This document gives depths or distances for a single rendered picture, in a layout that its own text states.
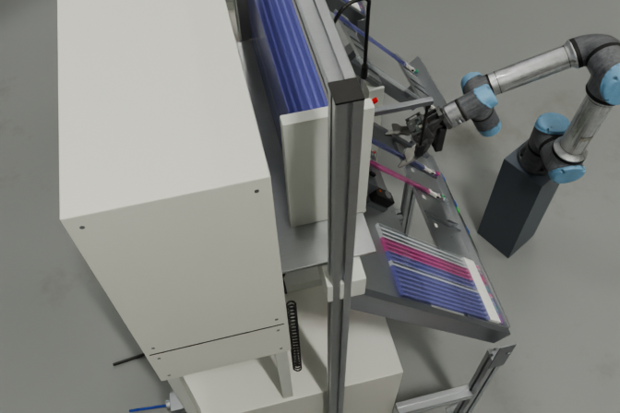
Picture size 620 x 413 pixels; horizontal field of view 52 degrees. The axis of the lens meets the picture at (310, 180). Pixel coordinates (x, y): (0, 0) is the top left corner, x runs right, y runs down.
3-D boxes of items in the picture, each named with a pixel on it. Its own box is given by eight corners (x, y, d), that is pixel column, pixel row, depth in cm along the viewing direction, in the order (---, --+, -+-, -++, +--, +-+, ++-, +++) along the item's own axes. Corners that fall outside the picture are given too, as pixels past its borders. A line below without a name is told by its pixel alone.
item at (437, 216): (421, 162, 227) (428, 157, 225) (495, 333, 189) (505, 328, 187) (389, 145, 214) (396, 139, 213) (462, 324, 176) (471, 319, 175)
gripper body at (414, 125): (402, 119, 198) (436, 100, 195) (412, 133, 205) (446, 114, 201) (410, 137, 194) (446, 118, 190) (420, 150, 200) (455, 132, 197)
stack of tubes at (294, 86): (300, 37, 165) (296, -55, 144) (354, 194, 136) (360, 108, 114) (252, 45, 164) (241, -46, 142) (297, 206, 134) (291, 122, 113)
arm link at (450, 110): (459, 108, 200) (469, 127, 196) (446, 115, 202) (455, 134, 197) (451, 95, 195) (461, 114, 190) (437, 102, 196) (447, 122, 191)
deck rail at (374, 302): (491, 336, 191) (508, 327, 188) (494, 343, 190) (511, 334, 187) (335, 298, 143) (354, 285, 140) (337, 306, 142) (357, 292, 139)
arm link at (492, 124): (495, 107, 208) (485, 88, 200) (506, 133, 201) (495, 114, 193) (472, 116, 211) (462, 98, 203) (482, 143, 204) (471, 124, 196)
